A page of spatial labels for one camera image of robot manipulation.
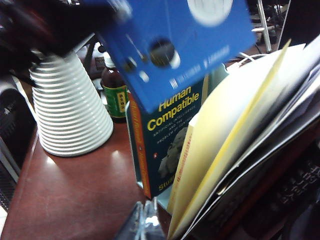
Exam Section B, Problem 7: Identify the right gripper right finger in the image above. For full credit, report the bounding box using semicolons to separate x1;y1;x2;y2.
143;199;166;240

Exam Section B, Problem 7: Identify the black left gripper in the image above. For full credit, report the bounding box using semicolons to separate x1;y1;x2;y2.
62;0;131;57

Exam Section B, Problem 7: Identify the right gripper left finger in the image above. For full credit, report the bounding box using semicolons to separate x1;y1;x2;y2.
112;201;146;240

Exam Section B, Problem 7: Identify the thin yellow book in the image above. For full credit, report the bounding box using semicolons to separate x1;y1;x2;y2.
166;112;211;215

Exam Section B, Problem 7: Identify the orange spine Human Compatible book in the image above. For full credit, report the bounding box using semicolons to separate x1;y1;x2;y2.
126;74;210;200

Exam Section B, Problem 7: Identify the blue paperback book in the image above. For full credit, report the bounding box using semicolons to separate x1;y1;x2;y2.
96;0;257;115

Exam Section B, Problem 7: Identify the dark book Chinese title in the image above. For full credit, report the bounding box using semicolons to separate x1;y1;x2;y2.
237;139;320;240

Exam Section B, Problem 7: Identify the brown bottle green label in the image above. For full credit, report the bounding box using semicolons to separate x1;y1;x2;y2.
99;58;131;123

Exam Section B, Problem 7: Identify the white ribbed thermos jug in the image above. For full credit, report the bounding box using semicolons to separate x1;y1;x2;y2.
28;51;115;158

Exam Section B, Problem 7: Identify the black equipment box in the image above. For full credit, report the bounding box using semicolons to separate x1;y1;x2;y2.
0;74;38;213

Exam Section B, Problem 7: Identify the pale blue desk organizer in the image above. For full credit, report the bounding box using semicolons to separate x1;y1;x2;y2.
124;63;230;216

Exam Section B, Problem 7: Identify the loose paper sheets bundle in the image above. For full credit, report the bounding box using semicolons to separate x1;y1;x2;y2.
179;34;320;240

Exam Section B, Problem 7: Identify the tall black panel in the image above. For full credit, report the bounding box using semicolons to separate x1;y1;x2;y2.
282;0;320;48

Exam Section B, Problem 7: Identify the white power cable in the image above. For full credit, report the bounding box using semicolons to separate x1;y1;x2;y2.
234;52;269;66

